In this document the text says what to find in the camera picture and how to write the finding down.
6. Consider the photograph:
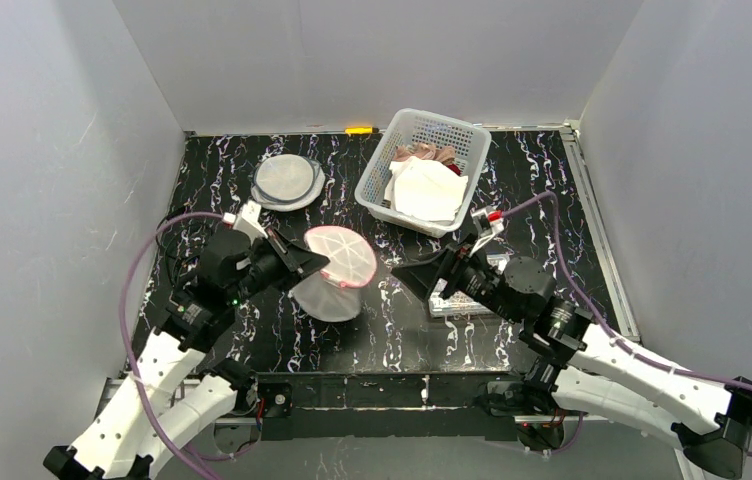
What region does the white mesh bag pink trim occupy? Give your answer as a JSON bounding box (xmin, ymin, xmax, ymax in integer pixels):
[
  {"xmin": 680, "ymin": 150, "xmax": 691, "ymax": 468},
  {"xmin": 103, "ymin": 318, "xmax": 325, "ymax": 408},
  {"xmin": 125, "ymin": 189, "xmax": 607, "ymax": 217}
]
[{"xmin": 291, "ymin": 225, "xmax": 377, "ymax": 323}]

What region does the white mesh bag blue trim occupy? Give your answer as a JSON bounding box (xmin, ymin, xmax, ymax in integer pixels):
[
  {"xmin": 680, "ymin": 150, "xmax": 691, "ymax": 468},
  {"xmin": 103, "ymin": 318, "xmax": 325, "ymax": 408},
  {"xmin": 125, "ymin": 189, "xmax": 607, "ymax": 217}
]
[{"xmin": 251, "ymin": 154, "xmax": 326, "ymax": 212}]

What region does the white bra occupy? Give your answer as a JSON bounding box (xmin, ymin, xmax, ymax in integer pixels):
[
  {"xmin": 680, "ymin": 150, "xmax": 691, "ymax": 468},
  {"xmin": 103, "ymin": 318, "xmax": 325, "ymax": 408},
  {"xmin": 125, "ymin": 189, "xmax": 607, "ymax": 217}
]
[{"xmin": 384, "ymin": 157, "xmax": 468, "ymax": 222}]

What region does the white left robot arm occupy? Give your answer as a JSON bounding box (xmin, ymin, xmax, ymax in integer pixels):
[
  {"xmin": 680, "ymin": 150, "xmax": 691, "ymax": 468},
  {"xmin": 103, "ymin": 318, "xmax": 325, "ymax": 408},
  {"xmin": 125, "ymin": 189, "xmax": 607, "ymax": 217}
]
[{"xmin": 43, "ymin": 229, "xmax": 330, "ymax": 479}]

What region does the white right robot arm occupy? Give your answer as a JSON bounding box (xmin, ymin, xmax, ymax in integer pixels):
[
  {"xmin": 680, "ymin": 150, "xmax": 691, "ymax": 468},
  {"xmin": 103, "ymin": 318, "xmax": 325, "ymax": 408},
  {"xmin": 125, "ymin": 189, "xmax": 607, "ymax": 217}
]
[{"xmin": 391, "ymin": 243, "xmax": 752, "ymax": 479}]

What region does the beige pink bra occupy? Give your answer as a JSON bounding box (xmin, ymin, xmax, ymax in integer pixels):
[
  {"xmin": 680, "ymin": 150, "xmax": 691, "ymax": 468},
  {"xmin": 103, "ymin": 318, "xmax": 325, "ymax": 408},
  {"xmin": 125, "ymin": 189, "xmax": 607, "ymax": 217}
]
[{"xmin": 393, "ymin": 142, "xmax": 456, "ymax": 166}]

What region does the clear plastic compartment box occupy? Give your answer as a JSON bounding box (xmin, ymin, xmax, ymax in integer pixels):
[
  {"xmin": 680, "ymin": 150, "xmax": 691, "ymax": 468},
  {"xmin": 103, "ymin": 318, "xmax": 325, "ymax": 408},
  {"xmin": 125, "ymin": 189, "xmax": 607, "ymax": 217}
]
[{"xmin": 428, "ymin": 279, "xmax": 493, "ymax": 318}]

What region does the yellow orange marker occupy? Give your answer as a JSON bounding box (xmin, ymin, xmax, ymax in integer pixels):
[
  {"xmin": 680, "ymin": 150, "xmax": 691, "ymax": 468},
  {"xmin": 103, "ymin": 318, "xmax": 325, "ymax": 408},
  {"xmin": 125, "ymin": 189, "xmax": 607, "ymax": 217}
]
[{"xmin": 344, "ymin": 126, "xmax": 380, "ymax": 135}]

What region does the white plastic basket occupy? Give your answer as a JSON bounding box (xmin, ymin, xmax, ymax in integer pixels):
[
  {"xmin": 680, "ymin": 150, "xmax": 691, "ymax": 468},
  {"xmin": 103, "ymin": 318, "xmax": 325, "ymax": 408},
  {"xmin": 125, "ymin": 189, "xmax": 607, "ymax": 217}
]
[{"xmin": 355, "ymin": 108, "xmax": 492, "ymax": 238}]

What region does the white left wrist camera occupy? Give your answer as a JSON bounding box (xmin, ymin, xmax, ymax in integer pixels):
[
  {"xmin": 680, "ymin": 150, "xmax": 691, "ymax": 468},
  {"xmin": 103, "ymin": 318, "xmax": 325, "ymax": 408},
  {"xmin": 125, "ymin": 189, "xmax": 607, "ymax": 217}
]
[{"xmin": 222, "ymin": 200, "xmax": 267, "ymax": 241}]

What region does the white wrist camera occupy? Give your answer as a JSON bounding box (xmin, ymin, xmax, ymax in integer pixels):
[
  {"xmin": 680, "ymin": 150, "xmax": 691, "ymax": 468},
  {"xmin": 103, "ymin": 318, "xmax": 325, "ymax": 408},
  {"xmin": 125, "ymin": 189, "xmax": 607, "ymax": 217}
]
[
  {"xmin": 471, "ymin": 206, "xmax": 504, "ymax": 254},
  {"xmin": 222, "ymin": 200, "xmax": 267, "ymax": 241}
]

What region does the black coiled cable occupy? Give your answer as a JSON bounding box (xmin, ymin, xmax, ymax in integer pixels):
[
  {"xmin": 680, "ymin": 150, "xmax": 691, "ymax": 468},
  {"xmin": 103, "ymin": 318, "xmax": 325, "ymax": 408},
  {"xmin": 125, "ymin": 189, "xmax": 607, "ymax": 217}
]
[{"xmin": 153, "ymin": 205, "xmax": 218, "ymax": 299}]

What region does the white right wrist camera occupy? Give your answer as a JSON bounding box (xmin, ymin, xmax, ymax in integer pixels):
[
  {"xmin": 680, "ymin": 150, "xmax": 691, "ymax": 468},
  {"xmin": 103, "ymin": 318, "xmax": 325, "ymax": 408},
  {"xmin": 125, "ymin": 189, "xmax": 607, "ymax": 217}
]
[{"xmin": 471, "ymin": 206, "xmax": 504, "ymax": 254}]

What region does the black base frame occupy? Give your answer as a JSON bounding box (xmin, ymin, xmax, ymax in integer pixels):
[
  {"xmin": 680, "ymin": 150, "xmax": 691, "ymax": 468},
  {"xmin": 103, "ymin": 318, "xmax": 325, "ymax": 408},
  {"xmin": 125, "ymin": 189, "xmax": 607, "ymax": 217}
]
[{"xmin": 213, "ymin": 370, "xmax": 589, "ymax": 455}]

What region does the aluminium rail frame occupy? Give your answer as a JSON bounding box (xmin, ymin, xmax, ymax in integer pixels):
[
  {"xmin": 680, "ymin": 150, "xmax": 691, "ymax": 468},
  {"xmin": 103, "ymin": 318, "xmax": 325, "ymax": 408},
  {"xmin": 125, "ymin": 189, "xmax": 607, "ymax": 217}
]
[{"xmin": 559, "ymin": 119, "xmax": 641, "ymax": 341}]

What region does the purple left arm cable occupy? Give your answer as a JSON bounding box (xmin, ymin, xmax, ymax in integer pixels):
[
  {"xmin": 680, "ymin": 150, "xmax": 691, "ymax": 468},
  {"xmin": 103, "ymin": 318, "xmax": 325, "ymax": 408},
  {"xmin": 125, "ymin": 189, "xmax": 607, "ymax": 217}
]
[{"xmin": 118, "ymin": 211, "xmax": 245, "ymax": 480}]

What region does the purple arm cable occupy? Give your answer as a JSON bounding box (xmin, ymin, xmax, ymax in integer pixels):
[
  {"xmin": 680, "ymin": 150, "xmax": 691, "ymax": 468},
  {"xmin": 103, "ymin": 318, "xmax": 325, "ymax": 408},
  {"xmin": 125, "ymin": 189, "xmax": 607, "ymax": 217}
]
[
  {"xmin": 118, "ymin": 211, "xmax": 245, "ymax": 480},
  {"xmin": 488, "ymin": 190, "xmax": 752, "ymax": 460}
]

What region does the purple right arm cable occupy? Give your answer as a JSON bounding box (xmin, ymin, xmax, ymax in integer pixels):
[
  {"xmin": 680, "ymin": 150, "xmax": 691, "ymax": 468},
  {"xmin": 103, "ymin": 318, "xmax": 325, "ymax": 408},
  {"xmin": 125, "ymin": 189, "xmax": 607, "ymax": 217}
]
[{"xmin": 488, "ymin": 190, "xmax": 752, "ymax": 460}]

